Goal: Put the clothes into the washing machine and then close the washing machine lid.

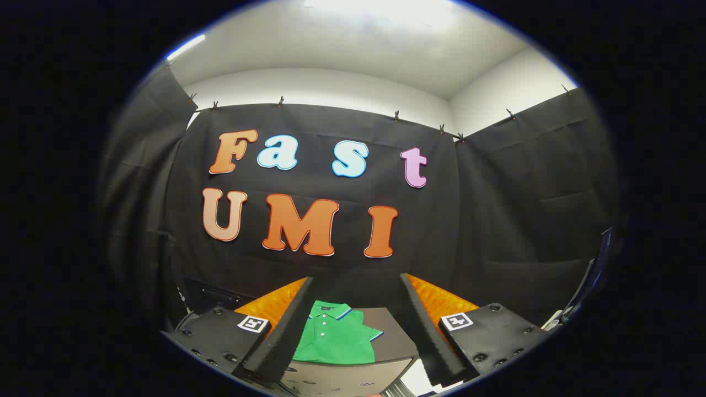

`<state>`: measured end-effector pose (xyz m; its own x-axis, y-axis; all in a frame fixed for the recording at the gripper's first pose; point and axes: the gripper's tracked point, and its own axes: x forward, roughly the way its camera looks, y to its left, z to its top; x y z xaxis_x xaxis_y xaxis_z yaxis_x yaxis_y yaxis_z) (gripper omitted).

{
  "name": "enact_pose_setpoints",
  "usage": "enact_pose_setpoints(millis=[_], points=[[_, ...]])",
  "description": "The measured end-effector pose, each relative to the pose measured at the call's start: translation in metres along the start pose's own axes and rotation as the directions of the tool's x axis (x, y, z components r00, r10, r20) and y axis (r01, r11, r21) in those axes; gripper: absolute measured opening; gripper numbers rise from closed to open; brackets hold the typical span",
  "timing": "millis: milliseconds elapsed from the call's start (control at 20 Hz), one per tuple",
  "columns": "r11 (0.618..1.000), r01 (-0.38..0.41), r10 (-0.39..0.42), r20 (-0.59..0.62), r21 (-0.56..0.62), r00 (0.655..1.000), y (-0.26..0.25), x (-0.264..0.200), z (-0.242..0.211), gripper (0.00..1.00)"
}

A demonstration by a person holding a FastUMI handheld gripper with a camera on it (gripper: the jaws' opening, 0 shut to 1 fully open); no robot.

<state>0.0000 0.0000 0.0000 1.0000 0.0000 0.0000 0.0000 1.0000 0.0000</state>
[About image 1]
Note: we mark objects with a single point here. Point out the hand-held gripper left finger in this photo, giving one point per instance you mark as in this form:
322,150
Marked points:
287,336

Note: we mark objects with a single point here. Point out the green polo shirt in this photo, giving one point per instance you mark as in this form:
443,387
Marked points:
336,339

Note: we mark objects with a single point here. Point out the grey washing machine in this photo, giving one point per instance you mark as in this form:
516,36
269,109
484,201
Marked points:
190,315

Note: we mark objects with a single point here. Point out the row of cloth clips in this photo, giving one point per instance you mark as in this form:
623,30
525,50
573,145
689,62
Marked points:
280,101

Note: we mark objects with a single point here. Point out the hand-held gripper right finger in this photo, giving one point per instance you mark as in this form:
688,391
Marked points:
427,336

